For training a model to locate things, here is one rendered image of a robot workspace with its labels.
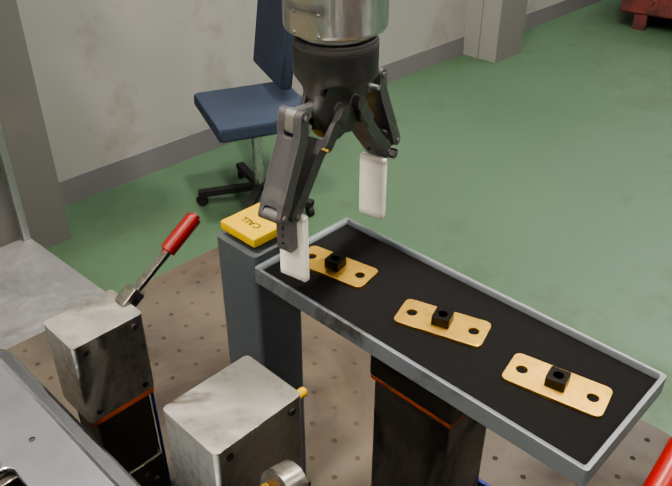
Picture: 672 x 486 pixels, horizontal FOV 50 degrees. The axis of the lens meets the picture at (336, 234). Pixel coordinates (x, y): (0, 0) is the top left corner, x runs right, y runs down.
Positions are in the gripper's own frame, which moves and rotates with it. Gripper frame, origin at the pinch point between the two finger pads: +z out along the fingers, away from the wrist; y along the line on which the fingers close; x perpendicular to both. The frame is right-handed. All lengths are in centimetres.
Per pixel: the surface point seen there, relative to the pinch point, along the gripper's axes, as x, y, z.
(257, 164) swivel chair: -149, -158, 101
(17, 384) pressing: -29.7, 21.1, 20.0
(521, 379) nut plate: 22.2, 5.0, 3.8
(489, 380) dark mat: 19.9, 6.3, 4.1
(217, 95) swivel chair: -168, -157, 74
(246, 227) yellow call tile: -12.7, -0.7, 4.1
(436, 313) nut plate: 12.7, 2.3, 2.9
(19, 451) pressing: -21.1, 26.9, 20.0
